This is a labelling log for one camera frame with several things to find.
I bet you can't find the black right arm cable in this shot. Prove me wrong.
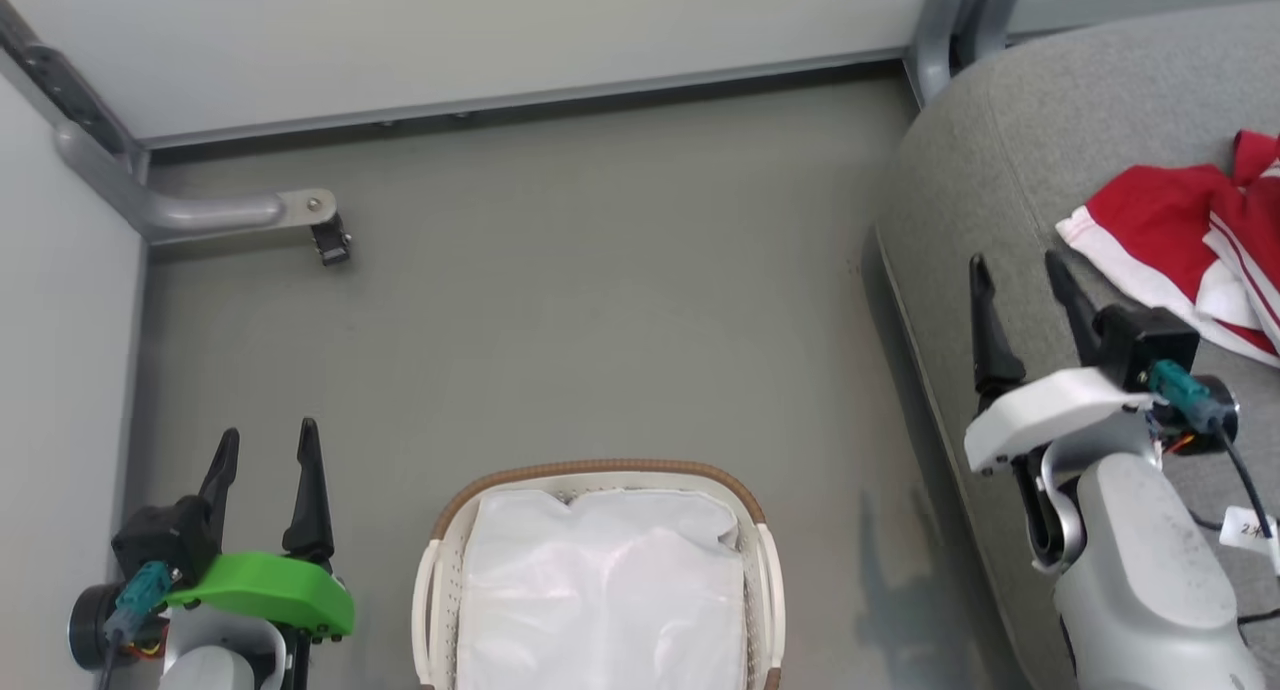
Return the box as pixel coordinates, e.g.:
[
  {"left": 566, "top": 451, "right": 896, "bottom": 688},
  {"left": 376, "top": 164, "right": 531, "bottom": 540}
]
[{"left": 1185, "top": 422, "right": 1280, "bottom": 631}]

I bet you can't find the grey partition foot bracket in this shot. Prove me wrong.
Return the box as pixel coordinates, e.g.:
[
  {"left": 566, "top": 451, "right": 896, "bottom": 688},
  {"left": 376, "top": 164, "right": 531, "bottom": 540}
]
[{"left": 52, "top": 120, "right": 339, "bottom": 244}]

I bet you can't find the teal cable connector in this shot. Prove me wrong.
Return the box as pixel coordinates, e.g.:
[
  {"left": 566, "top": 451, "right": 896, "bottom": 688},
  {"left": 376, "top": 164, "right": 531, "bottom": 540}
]
[
  {"left": 1147, "top": 359, "right": 1227, "bottom": 435},
  {"left": 102, "top": 560, "right": 174, "bottom": 643}
]

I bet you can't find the grey fabric sofa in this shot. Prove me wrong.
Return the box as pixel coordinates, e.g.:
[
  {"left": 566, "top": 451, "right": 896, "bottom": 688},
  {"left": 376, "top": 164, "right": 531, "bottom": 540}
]
[{"left": 874, "top": 0, "right": 1280, "bottom": 690}]

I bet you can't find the black caster wheel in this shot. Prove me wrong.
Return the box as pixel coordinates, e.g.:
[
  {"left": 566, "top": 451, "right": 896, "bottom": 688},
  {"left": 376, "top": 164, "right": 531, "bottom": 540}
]
[{"left": 309, "top": 213, "right": 354, "bottom": 268}]

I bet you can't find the teal left cable connector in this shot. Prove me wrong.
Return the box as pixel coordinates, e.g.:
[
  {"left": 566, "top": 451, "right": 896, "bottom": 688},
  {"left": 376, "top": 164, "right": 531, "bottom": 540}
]
[{"left": 102, "top": 560, "right": 174, "bottom": 643}]

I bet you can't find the teal right cable connector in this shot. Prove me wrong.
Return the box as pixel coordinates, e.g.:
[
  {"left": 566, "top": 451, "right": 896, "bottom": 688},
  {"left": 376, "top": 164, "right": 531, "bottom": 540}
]
[{"left": 1147, "top": 359, "right": 1227, "bottom": 435}]

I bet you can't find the white laundry basket brown rim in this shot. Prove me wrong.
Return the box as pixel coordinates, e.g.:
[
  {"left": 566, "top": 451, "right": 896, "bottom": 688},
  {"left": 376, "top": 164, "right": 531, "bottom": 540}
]
[{"left": 411, "top": 458, "right": 787, "bottom": 690}]

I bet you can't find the grey partition post foot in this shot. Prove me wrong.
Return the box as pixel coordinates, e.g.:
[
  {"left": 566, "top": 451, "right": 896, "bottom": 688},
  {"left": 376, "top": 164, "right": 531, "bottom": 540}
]
[
  {"left": 958, "top": 0, "right": 1030, "bottom": 67},
  {"left": 904, "top": 0, "right": 977, "bottom": 109}
]

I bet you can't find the white basket liner cloth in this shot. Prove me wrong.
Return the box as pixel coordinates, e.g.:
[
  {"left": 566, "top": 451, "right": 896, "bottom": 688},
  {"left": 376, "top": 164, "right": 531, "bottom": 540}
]
[{"left": 454, "top": 487, "right": 748, "bottom": 690}]

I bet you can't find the red and white garment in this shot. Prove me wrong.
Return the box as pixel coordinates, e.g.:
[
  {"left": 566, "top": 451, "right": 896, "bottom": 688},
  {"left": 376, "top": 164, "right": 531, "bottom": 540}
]
[{"left": 1055, "top": 129, "right": 1280, "bottom": 370}]

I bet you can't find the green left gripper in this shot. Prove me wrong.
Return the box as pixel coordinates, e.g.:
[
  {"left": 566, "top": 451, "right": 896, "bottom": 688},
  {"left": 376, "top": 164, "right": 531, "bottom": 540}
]
[{"left": 164, "top": 417, "right": 357, "bottom": 640}]

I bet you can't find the white cable label tag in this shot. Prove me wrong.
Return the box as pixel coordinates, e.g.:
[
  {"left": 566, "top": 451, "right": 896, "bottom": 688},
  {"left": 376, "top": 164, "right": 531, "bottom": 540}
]
[{"left": 1217, "top": 506, "right": 1280, "bottom": 577}]

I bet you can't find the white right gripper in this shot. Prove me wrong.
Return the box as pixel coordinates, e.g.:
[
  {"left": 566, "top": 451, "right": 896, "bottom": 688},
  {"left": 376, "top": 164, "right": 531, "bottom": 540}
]
[{"left": 963, "top": 250, "right": 1158, "bottom": 476}]

